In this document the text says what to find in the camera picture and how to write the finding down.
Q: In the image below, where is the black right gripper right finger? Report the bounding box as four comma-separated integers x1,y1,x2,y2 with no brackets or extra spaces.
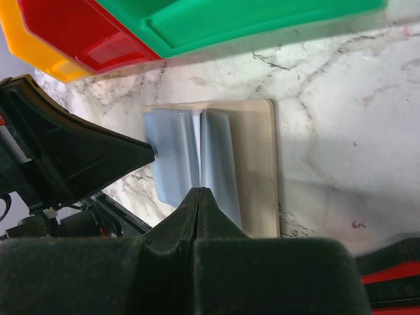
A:
195,188,370,314

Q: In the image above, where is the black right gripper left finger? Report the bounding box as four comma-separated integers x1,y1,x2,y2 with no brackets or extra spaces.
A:
1,188,201,314

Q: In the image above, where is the green plastic bin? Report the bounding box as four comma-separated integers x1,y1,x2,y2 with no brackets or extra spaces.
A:
99,0,387,58

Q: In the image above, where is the red black utility knife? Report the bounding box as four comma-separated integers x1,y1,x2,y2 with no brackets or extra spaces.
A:
356,238,419,314

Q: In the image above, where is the red plastic bin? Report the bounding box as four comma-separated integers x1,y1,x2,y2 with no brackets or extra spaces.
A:
18,1,161,74

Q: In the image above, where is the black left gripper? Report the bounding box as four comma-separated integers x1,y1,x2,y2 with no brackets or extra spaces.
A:
1,75,154,240

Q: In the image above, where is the yellow plastic bin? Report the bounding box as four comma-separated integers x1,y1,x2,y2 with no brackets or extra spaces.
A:
1,1,91,83

